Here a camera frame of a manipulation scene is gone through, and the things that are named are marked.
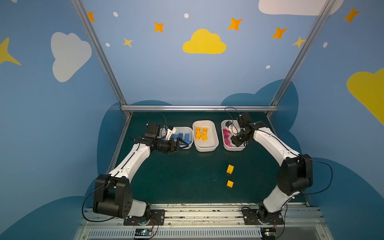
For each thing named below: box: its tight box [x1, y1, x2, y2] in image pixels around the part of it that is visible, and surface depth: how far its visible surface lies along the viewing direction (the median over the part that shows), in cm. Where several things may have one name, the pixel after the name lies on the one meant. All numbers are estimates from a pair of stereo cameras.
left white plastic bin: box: [170, 126, 194, 150], surface depth 106 cm
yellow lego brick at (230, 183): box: [226, 180, 234, 188], surface depth 87 cm
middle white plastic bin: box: [192, 120, 219, 152], surface depth 109 cm
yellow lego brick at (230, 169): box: [226, 164, 235, 175], surface depth 90 cm
